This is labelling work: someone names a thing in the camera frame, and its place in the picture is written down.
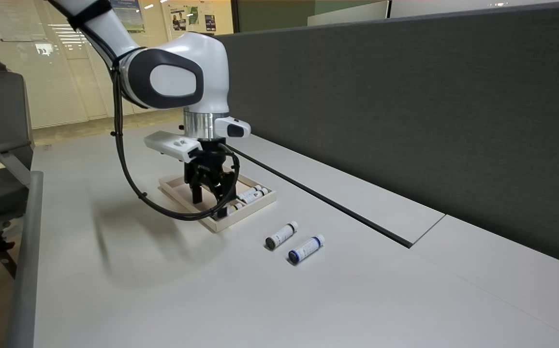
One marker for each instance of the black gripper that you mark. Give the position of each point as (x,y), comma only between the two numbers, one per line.
(207,169)

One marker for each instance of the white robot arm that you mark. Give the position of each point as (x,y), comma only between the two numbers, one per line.
(187,72)

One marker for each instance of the white bottle in tray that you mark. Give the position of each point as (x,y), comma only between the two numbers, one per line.
(249,196)

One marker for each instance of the black cap white bottle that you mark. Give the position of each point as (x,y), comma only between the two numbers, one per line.
(280,236)

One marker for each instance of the blue band white bottle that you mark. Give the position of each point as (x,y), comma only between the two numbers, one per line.
(301,252)

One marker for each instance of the grey partition panel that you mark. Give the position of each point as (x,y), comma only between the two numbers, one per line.
(456,111)

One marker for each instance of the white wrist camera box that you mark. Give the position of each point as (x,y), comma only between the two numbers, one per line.
(168,144)

